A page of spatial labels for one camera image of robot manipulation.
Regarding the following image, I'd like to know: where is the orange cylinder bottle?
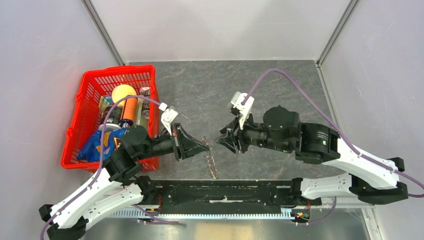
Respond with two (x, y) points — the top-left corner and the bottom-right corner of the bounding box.
(120, 97), (138, 128)

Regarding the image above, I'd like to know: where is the purple cable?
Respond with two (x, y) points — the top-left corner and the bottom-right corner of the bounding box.
(39, 95), (167, 240)
(243, 68), (424, 199)

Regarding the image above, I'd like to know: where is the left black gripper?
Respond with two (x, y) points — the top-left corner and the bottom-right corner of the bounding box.
(136, 122), (210, 161)

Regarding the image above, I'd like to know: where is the colourful small box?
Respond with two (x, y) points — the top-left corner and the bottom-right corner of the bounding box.
(98, 94), (114, 110)

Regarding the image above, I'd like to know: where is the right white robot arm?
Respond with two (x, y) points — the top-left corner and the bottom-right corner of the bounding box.
(215, 106), (408, 205)

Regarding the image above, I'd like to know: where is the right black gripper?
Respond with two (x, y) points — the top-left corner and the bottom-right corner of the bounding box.
(214, 109), (292, 155)

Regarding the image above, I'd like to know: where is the red plastic basket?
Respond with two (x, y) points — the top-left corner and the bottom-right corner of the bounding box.
(61, 64), (160, 173)

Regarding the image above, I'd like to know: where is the yellow ball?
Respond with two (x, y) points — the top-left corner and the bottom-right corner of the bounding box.
(111, 84), (138, 108)

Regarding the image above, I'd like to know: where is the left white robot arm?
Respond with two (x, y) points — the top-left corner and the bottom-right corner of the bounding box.
(39, 123), (210, 240)

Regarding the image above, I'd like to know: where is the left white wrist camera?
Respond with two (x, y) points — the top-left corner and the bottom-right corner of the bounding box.
(158, 102), (179, 134)

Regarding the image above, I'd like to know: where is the blue Doritos chip bag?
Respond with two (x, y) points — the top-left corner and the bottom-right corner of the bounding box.
(76, 127), (128, 163)

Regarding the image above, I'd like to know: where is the black can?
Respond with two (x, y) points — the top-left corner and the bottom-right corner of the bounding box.
(98, 105), (123, 132)

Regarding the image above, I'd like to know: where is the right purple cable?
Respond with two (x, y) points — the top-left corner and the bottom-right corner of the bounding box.
(243, 68), (424, 199)

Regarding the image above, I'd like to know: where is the clear green bottle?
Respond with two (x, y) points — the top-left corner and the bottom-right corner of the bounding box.
(133, 86), (151, 131)

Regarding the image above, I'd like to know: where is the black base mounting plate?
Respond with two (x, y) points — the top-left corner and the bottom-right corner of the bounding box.
(126, 176), (322, 215)

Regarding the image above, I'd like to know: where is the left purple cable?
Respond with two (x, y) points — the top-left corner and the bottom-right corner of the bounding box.
(39, 95), (167, 240)

